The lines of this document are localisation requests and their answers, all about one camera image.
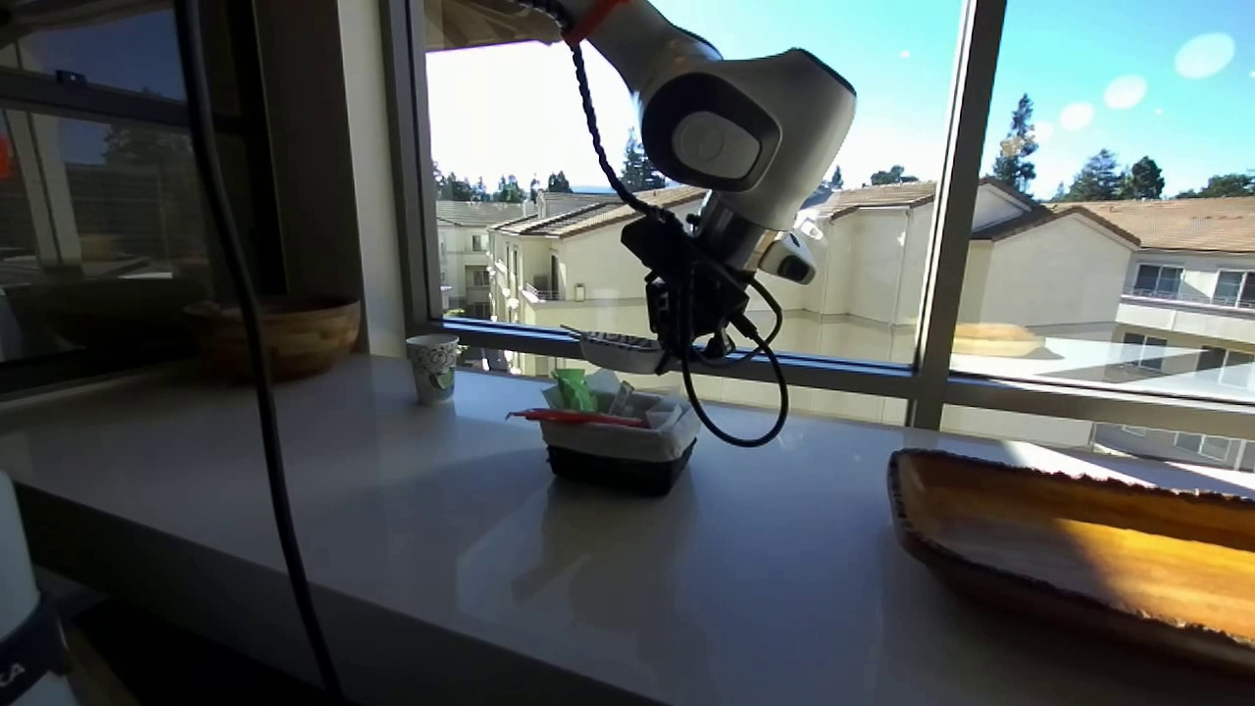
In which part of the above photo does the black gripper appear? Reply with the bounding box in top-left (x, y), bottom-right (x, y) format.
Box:
top-left (619, 217), bottom-right (749, 361)

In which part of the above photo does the grey bowl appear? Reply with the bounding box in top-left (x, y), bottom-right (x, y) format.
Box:
top-left (577, 335), bottom-right (662, 373)

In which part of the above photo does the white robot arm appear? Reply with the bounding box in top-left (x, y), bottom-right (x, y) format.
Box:
top-left (527, 0), bottom-right (855, 361)

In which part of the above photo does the green item in basket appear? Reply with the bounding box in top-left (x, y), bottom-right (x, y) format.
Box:
top-left (555, 369), bottom-right (602, 411)

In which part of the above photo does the black and white basket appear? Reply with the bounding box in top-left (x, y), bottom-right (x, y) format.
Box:
top-left (540, 395), bottom-right (698, 495)

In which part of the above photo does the red utensil in basket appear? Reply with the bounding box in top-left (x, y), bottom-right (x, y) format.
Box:
top-left (506, 410), bottom-right (623, 428)

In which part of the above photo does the small white paper cup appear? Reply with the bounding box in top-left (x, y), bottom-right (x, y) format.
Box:
top-left (408, 335), bottom-right (458, 403)

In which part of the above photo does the round woven wicker basket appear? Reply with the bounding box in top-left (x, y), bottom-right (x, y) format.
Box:
top-left (183, 298), bottom-right (360, 379)

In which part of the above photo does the long wooden tray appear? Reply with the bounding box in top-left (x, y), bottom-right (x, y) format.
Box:
top-left (887, 446), bottom-right (1255, 678)

